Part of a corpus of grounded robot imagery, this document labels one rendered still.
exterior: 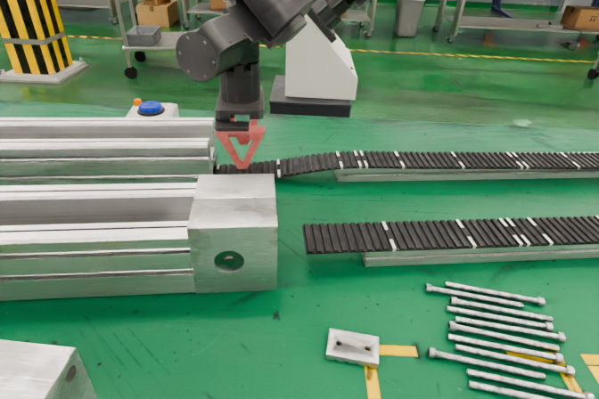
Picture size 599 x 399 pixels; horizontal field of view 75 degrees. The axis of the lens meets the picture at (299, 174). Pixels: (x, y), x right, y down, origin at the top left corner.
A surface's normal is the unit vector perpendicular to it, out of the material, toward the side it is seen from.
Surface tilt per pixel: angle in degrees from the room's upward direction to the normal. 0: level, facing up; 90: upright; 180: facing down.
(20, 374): 0
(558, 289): 0
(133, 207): 90
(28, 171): 90
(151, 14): 90
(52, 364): 0
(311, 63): 90
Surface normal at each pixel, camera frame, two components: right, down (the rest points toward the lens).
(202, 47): -0.37, 0.48
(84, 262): 0.09, 0.54
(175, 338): 0.04, -0.84
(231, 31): 0.65, -0.40
